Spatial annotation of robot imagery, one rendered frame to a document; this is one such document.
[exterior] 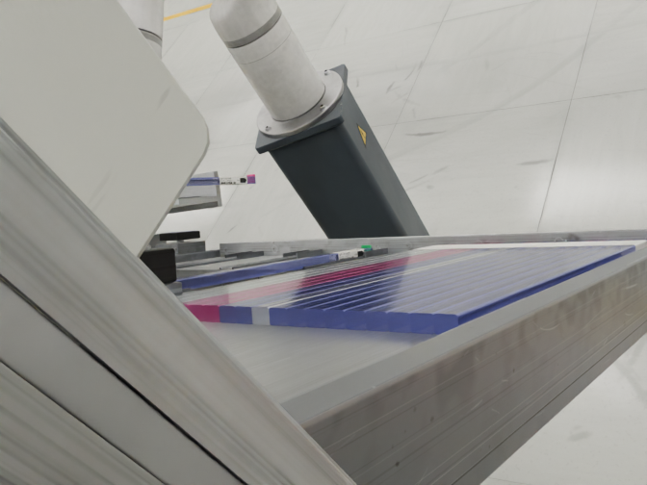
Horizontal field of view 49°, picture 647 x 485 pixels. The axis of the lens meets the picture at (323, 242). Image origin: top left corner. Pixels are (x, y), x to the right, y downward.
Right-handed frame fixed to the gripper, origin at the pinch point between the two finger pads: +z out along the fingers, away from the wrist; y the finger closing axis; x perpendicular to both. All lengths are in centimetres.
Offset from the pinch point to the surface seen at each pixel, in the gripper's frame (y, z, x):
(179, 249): -7.8, 7.2, 17.7
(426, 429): 60, 19, -34
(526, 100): -3, -50, 157
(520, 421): 60, 19, -24
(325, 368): 54, 17, -32
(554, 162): 11, -26, 140
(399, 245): 25.3, 6.6, 26.3
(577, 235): 49, 6, 26
